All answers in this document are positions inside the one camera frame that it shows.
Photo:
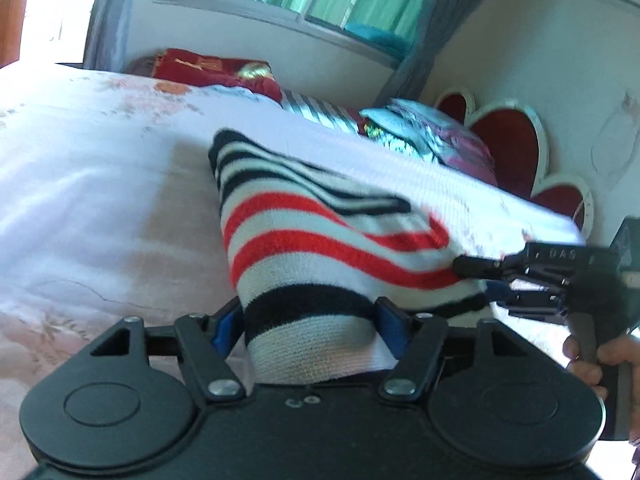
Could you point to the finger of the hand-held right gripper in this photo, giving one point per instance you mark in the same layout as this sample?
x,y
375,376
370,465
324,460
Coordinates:
x,y
480,265
530,300

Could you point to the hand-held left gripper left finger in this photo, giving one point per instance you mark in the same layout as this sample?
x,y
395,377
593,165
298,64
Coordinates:
x,y
226,327

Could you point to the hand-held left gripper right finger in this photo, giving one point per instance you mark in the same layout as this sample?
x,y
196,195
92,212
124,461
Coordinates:
x,y
390,325

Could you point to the black white red striped sweater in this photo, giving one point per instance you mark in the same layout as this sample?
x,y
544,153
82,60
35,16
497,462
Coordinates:
x,y
320,240

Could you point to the person's right hand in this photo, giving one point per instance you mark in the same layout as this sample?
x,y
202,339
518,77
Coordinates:
x,y
580,365

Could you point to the red heart-shaped headboard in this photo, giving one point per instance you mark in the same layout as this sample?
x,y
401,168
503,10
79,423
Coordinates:
x,y
515,145

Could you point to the floral white bedsheet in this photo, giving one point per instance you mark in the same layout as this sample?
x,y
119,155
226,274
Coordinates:
x,y
100,185

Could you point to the striped folded blanket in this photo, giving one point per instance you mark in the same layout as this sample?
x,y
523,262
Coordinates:
x,y
320,110

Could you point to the grey curtain beside headboard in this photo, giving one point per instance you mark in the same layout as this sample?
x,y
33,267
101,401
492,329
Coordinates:
x,y
440,25

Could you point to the red gold cushion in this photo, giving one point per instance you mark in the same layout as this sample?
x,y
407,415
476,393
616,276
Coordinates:
x,y
210,70

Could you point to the grey curtain by doorway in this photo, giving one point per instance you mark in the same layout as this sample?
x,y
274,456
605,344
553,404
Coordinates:
x,y
107,15

